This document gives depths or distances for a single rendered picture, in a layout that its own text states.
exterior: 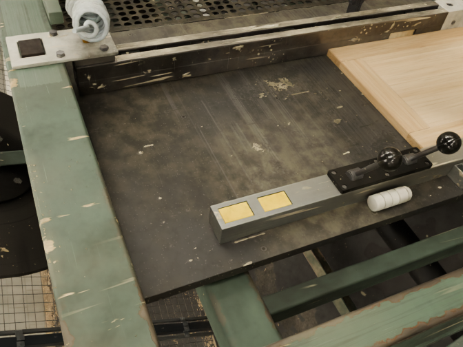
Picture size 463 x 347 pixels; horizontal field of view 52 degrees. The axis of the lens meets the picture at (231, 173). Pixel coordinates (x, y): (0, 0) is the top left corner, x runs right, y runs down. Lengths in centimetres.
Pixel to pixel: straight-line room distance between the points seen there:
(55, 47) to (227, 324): 59
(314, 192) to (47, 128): 45
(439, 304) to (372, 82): 57
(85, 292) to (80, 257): 5
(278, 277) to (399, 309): 227
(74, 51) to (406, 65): 76
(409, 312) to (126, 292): 39
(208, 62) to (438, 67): 57
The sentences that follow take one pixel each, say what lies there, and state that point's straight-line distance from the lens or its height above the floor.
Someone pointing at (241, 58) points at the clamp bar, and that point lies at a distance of 110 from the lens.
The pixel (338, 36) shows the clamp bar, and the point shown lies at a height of 131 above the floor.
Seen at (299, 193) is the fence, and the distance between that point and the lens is 81.
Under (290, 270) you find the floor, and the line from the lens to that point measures 290.
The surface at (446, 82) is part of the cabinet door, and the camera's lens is 125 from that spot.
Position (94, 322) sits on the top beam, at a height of 194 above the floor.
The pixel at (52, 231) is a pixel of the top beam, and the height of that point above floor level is 196.
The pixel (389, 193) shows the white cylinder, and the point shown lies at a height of 145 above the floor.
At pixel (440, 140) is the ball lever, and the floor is 146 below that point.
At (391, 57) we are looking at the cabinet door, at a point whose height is 119.
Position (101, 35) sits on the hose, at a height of 186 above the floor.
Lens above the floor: 221
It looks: 41 degrees down
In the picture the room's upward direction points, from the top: 79 degrees counter-clockwise
